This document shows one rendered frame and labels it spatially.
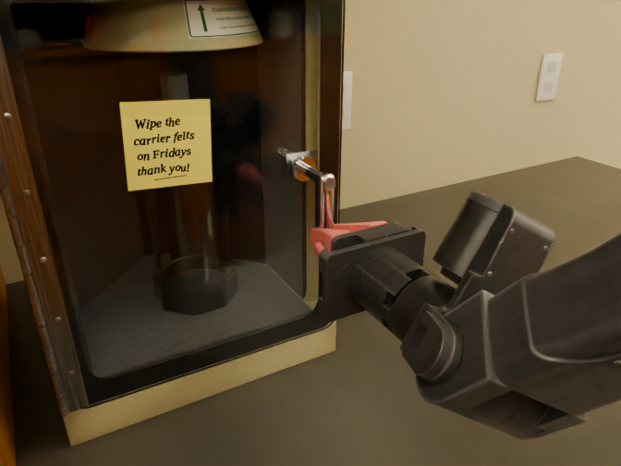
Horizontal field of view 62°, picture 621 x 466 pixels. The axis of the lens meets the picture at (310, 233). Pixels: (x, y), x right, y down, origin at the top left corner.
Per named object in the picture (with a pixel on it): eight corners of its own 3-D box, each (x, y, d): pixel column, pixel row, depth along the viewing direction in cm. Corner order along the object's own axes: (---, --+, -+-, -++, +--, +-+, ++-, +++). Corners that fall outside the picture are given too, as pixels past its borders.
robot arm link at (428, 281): (428, 379, 35) (475, 388, 38) (480, 290, 34) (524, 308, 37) (369, 324, 40) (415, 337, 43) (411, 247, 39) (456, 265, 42)
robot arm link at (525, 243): (421, 388, 29) (540, 436, 31) (528, 205, 27) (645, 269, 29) (365, 306, 40) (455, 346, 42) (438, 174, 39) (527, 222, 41)
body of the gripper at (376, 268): (315, 247, 43) (366, 288, 37) (413, 222, 47) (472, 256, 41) (315, 312, 46) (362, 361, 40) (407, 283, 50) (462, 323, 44)
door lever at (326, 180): (314, 238, 57) (293, 242, 56) (314, 153, 53) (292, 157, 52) (340, 257, 53) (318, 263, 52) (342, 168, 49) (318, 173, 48)
